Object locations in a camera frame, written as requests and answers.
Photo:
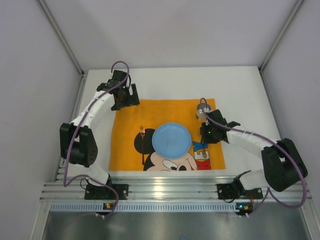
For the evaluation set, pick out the orange Mickey Mouse cloth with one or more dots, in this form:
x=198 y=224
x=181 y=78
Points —
x=126 y=141

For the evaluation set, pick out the blue plastic plate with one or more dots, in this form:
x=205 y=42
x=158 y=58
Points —
x=171 y=140

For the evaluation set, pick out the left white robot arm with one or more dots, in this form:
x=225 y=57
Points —
x=78 y=145

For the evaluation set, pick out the copper fork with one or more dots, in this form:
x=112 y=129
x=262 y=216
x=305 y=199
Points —
x=142 y=134

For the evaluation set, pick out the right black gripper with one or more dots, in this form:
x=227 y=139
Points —
x=208 y=136

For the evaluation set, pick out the copper spoon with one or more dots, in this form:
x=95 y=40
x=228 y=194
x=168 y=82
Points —
x=204 y=152

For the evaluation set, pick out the perforated cable duct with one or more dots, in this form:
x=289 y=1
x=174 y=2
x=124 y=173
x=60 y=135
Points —
x=141 y=207

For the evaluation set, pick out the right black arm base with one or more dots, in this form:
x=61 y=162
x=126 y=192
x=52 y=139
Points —
x=235 y=191

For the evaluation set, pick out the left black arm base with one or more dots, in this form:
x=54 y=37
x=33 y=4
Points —
x=98 y=192

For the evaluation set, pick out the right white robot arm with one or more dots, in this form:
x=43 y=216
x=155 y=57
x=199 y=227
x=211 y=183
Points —
x=282 y=165

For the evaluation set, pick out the aluminium mounting rail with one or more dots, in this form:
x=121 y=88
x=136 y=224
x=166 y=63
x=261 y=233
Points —
x=147 y=186

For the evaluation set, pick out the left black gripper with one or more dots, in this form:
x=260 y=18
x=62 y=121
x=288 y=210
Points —
x=133 y=95

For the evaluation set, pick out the small metal cup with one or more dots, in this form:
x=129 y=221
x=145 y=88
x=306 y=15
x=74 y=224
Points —
x=201 y=109

